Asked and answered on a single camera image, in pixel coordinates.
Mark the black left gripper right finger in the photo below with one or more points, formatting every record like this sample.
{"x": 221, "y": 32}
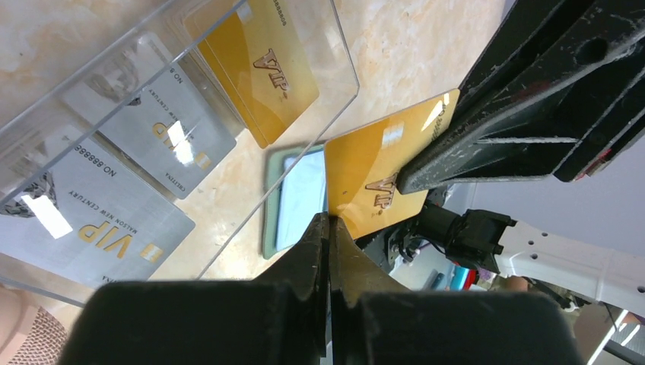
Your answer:
{"x": 377, "y": 320}

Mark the white cards in box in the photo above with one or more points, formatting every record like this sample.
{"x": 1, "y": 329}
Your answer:
{"x": 91, "y": 219}

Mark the green leather card holder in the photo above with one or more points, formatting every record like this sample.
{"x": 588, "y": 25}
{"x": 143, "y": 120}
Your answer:
{"x": 298, "y": 179}

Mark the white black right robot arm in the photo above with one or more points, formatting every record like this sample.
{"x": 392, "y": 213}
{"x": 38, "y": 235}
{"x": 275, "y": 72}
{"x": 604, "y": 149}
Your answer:
{"x": 506, "y": 246}

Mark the yellow card in box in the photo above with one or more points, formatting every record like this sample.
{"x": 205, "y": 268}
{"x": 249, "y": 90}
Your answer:
{"x": 254, "y": 52}

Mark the clear plastic card box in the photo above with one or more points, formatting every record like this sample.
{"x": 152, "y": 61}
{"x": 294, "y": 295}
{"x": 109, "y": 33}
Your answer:
{"x": 49, "y": 47}

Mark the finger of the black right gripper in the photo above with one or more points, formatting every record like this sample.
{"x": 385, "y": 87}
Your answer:
{"x": 558, "y": 91}

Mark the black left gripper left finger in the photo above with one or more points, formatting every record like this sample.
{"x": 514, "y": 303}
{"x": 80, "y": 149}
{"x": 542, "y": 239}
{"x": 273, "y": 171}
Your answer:
{"x": 277, "y": 318}

